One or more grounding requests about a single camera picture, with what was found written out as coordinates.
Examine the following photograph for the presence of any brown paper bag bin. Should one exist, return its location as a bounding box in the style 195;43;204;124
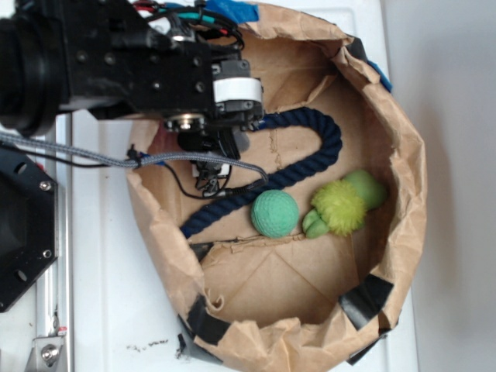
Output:
127;4;427;371

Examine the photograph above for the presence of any dark blue rope toy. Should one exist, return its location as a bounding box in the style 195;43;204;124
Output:
180;107;343;238

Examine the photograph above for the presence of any green rubber ball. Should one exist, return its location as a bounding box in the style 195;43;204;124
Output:
251;190;299;239

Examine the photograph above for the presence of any aluminium frame rail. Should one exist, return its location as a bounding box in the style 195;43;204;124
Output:
25;112;75;372

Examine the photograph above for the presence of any green fuzzy plush toy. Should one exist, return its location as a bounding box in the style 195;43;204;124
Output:
302;170;388;239

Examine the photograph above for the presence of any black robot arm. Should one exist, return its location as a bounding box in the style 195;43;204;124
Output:
1;1;214;136

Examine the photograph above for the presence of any gray braided cable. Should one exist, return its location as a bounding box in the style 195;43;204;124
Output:
0;130;269;183

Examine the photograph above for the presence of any wrist camera with white band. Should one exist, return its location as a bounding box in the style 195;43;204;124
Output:
212;59;264;131

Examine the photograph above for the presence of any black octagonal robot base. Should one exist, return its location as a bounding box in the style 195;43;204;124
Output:
0;143;57;313

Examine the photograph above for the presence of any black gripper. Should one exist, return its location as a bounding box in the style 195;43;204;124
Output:
57;1;214;119

